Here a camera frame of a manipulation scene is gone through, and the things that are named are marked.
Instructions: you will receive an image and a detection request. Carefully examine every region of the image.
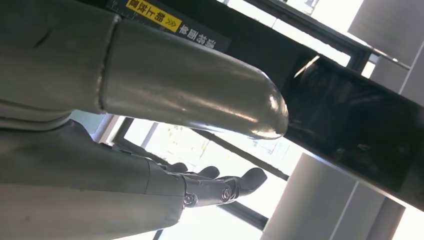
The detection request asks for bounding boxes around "dark window frame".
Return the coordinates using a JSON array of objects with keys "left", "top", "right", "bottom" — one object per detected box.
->
[{"left": 110, "top": 0, "right": 412, "bottom": 240}]

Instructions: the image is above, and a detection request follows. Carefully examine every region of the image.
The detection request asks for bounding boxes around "black yellow label sticker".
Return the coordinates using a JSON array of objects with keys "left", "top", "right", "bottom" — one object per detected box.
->
[{"left": 105, "top": 0, "right": 232, "bottom": 53}]

